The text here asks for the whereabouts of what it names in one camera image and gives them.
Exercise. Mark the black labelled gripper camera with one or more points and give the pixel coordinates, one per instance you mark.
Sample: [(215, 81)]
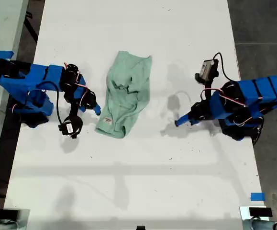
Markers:
[(69, 127)]

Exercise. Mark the silver black gripper camera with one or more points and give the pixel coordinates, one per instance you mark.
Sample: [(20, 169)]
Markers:
[(207, 69)]

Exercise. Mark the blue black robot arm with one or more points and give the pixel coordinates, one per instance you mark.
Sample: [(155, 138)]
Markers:
[(260, 88), (16, 76)]

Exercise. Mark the pale green T-shirt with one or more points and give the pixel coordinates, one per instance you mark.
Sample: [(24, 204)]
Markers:
[(128, 86)]

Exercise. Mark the black stand leg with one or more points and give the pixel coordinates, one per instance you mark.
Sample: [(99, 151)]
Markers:
[(31, 28)]

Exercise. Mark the square blue tape piece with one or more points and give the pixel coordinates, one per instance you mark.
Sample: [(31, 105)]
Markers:
[(258, 197)]

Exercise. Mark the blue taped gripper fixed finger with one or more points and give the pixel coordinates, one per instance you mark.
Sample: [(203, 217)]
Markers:
[(183, 119), (97, 109)]

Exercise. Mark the tiny black clamp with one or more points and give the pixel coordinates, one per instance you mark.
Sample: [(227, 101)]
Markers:
[(140, 227)]

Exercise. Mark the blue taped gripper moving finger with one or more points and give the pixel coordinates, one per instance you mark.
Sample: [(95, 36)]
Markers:
[(187, 122), (82, 109)]

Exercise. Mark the small black box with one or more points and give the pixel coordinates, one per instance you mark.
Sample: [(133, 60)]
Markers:
[(260, 212), (7, 214)]

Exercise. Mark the pale grey tube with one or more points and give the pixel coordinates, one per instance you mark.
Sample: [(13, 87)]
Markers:
[(262, 225), (2, 226)]

